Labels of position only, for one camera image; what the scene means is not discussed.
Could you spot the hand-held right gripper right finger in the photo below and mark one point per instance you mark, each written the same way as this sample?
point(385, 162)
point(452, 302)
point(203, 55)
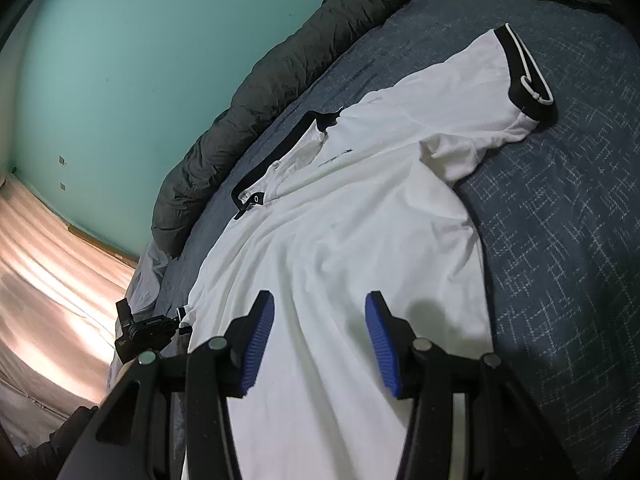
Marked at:
point(382, 345)

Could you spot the dark grey rolled duvet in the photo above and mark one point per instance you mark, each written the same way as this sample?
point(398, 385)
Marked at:
point(280, 70)

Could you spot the pink curtain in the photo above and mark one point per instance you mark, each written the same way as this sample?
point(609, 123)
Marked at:
point(45, 285)

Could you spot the light grey blanket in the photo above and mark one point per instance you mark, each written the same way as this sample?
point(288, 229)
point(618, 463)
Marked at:
point(147, 280)

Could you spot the blue patterned bed sheet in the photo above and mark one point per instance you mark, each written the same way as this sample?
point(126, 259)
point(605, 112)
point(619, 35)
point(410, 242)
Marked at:
point(560, 235)

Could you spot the wooden window frame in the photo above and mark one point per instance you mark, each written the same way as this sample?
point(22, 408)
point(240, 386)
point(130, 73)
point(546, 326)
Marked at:
point(100, 245)

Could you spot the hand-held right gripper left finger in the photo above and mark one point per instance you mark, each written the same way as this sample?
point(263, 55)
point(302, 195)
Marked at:
point(257, 340)

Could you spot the white polo shirt black trim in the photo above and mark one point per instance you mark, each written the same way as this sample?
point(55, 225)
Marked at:
point(350, 210)

